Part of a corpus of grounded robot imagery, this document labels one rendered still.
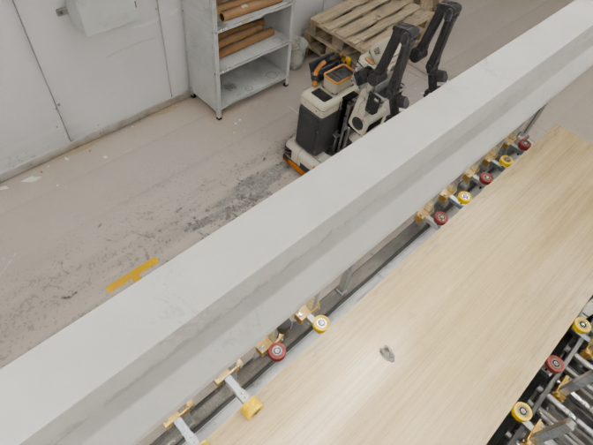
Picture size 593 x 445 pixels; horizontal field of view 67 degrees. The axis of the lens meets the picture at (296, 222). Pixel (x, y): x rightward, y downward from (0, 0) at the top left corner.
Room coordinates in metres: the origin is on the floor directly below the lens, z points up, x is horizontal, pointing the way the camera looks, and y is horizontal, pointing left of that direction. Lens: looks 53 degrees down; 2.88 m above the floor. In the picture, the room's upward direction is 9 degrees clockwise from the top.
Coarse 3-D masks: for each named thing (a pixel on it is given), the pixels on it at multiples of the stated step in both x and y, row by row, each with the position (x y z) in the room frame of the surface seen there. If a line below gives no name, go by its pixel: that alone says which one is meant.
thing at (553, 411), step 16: (592, 320) 1.22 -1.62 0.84; (560, 352) 1.08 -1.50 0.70; (576, 368) 0.99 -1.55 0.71; (544, 384) 0.87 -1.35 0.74; (544, 400) 0.80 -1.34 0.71; (592, 400) 0.84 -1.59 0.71; (560, 416) 0.74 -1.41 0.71; (496, 432) 0.67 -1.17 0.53; (512, 432) 0.62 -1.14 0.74; (576, 432) 0.67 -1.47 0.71
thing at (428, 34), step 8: (440, 8) 2.73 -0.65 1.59; (448, 8) 2.70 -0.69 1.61; (456, 8) 2.70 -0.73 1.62; (440, 16) 2.74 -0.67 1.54; (432, 24) 2.76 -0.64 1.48; (424, 32) 2.78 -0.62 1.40; (432, 32) 2.75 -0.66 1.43; (424, 40) 2.77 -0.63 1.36; (416, 48) 2.77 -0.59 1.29; (424, 48) 2.76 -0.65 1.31; (416, 56) 2.76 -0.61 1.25
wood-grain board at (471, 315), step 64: (512, 192) 1.99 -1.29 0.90; (576, 192) 2.08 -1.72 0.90; (448, 256) 1.44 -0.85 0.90; (512, 256) 1.51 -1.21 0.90; (576, 256) 1.58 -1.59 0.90; (384, 320) 1.00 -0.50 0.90; (448, 320) 1.06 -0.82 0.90; (512, 320) 1.11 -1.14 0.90; (320, 384) 0.65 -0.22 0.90; (384, 384) 0.69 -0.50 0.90; (448, 384) 0.74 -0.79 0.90; (512, 384) 0.78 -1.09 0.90
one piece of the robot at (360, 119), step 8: (360, 56) 2.68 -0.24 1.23; (368, 56) 2.69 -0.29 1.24; (360, 64) 2.65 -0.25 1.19; (368, 64) 2.62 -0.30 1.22; (376, 64) 2.62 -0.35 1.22; (392, 64) 2.70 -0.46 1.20; (392, 72) 2.75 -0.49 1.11; (368, 88) 2.65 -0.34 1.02; (360, 96) 2.70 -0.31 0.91; (360, 104) 2.64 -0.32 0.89; (352, 112) 2.67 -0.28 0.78; (360, 112) 2.63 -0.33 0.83; (384, 112) 2.72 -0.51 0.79; (352, 120) 2.65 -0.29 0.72; (360, 120) 2.61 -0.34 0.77; (368, 120) 2.59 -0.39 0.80; (376, 120) 2.66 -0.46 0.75; (360, 128) 2.60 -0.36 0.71
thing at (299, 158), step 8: (352, 136) 2.99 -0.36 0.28; (360, 136) 3.01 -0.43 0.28; (288, 144) 2.79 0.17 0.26; (296, 144) 2.78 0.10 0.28; (288, 152) 2.78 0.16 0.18; (296, 152) 2.72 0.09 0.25; (304, 152) 2.71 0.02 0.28; (336, 152) 2.78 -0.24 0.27; (288, 160) 2.76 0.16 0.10; (296, 160) 2.70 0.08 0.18; (304, 160) 2.65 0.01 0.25; (312, 160) 2.63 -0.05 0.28; (320, 160) 2.64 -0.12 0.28; (296, 168) 2.69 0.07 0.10; (304, 168) 2.64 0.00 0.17; (312, 168) 2.59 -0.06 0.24
